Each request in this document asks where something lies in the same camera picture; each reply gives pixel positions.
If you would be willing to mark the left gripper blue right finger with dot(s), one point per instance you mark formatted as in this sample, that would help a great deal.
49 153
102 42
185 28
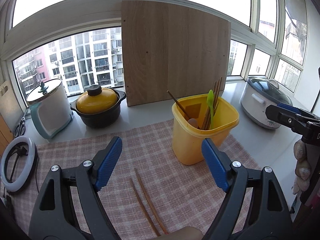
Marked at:
218 163

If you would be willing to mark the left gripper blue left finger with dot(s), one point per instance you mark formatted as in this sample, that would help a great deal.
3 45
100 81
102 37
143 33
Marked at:
105 161

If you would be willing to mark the right gloved hand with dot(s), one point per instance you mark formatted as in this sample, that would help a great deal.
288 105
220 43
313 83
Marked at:
303 168

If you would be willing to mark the wooden chopstick in bucket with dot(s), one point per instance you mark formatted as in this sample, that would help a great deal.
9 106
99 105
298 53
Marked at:
216 90

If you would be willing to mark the yellow plastic utensil bucket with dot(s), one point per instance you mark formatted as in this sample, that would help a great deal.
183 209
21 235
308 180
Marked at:
187 140

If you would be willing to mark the black pot yellow lid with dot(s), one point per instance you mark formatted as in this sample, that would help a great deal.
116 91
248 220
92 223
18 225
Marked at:
98 107

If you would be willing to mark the pink plaid table cloth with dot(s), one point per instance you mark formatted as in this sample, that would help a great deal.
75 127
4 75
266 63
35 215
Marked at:
182 195

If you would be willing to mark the wooden chopstick on cloth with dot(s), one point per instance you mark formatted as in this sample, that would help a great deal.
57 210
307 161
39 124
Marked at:
150 203
144 209

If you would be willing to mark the white floral rice cooker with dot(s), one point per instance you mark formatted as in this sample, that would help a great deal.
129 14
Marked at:
258 94

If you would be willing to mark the green plastic spoon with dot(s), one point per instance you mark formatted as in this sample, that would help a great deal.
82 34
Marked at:
210 102

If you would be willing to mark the wooden chopstick leaning out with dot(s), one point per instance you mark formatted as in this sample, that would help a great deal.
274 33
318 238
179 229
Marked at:
179 105

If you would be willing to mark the white teal kettle canister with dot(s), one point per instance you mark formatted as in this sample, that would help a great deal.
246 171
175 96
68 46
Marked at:
49 108

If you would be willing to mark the black scissors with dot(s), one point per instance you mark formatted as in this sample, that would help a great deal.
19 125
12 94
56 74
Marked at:
20 128

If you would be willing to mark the brown wooden plank panel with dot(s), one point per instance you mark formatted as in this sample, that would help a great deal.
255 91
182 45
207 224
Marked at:
6 135

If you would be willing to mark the light wooden board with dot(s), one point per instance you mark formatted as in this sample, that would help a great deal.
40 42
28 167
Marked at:
171 49

